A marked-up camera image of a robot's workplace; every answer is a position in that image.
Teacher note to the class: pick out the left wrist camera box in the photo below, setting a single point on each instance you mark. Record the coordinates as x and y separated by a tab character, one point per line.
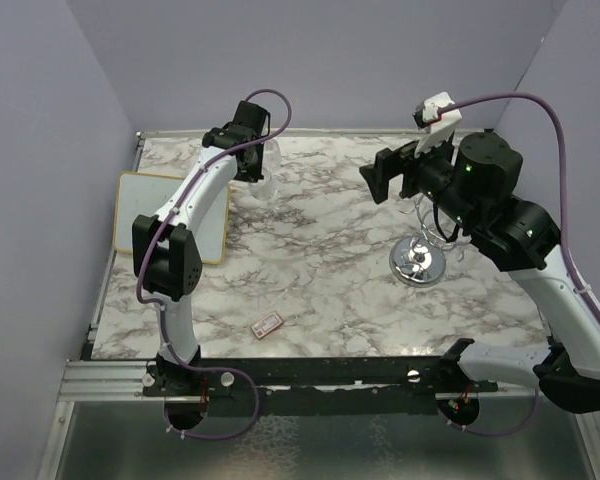
250	119

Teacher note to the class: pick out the chrome wine glass rack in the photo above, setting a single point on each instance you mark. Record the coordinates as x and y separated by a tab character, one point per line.
420	260

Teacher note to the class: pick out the yellow framed whiteboard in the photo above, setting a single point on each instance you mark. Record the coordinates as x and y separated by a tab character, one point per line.
142	193

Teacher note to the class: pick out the clear wine glass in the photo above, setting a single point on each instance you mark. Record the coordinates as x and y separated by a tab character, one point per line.
265	188
272	156

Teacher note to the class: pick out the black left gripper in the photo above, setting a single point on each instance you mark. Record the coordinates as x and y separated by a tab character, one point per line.
256	173

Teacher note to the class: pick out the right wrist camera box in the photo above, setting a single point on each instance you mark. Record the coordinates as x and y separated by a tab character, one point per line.
437	127

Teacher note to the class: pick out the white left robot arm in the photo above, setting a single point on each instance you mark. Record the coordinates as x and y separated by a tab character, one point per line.
166	258

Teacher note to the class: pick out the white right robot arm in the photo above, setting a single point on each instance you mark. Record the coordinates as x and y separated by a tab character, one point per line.
473	184

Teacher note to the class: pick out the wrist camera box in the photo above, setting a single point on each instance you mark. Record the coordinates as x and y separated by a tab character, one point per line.
437	127
250	119

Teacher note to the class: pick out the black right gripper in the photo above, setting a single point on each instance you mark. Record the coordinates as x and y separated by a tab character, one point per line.
393	162

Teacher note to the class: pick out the small red white card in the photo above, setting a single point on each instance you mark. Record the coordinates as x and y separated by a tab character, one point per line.
266	325

